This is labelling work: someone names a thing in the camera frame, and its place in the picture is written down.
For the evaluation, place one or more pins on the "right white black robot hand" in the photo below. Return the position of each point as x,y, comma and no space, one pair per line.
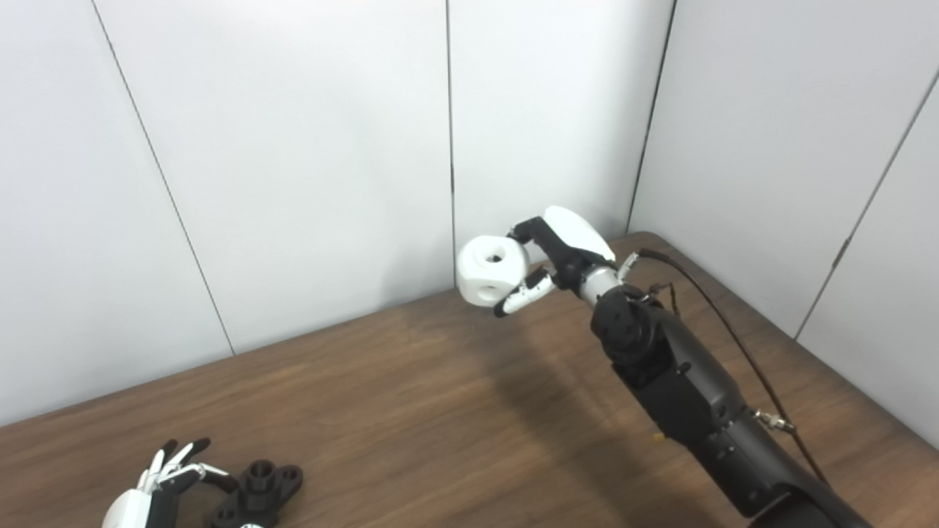
576,242

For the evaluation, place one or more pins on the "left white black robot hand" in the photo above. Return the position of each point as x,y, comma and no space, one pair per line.
132,510

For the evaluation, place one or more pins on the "round white piece with holes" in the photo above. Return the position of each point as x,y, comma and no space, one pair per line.
484,282

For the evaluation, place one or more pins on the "black flanged holder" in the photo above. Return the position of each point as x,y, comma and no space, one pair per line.
260,488

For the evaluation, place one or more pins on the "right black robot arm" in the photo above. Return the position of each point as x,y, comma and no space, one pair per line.
682,381

